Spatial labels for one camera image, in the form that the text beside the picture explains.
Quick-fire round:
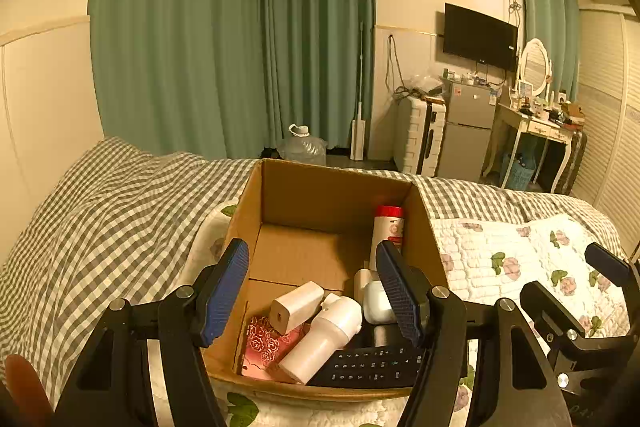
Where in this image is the white dressing table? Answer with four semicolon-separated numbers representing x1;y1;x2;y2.
482;99;576;194

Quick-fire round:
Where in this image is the clear plastic bag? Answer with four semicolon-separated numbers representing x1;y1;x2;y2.
402;74;443;96

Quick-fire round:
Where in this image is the blue plastic basket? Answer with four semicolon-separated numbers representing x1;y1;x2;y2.
502;152;536;190

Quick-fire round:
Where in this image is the white oval mirror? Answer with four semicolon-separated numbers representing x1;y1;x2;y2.
517;38;552;96

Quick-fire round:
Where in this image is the green curtain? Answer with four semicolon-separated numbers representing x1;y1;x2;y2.
89;0;266;158
517;0;581;102
257;0;376;158

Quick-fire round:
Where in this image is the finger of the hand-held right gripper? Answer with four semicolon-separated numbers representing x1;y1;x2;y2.
584;242;640;290
520;280;591;348

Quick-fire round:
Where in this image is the white suitcase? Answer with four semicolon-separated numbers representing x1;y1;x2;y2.
395;96;447;175

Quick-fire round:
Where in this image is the white louvred wardrobe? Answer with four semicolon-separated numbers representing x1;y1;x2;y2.
570;4;640;258

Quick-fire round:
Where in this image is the white flat mop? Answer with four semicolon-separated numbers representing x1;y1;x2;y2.
350;22;368;161

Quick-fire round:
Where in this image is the light earbud charging case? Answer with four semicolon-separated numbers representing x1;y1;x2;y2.
362;281;396;324

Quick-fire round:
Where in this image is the person's left hand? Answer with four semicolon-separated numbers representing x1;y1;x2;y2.
4;353;53;419

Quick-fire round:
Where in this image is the white floral quilt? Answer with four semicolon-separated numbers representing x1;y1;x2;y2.
190;199;631;427

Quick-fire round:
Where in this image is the white bottle red cap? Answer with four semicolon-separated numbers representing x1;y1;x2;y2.
370;205;406;268

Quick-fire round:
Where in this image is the white charger plug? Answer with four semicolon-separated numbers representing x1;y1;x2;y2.
271;281;326;334

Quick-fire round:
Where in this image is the clear water jug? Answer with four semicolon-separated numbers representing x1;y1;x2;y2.
277;124;328;166

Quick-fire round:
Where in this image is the white cylindrical bottle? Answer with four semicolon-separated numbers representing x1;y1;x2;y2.
278;293;363;384

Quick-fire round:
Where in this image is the cardboard box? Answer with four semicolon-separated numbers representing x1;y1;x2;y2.
202;158;451;403

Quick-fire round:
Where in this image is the grey refrigerator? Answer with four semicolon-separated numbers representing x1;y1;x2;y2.
437;82;496;182

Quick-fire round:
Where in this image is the hanging wall cable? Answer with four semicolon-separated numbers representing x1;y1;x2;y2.
385;34;408;100

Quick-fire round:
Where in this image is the black wall television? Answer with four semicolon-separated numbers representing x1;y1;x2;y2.
443;3;519;70

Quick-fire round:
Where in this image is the black remote control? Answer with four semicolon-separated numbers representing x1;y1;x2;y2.
305;344;426;390

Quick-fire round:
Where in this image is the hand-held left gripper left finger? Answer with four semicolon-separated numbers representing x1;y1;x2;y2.
55;238;251;427

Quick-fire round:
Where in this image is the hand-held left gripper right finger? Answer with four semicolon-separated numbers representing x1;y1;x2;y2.
375;241;573;427

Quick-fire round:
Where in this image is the pink rose-print box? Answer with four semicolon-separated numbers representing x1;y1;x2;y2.
241;314;311;380

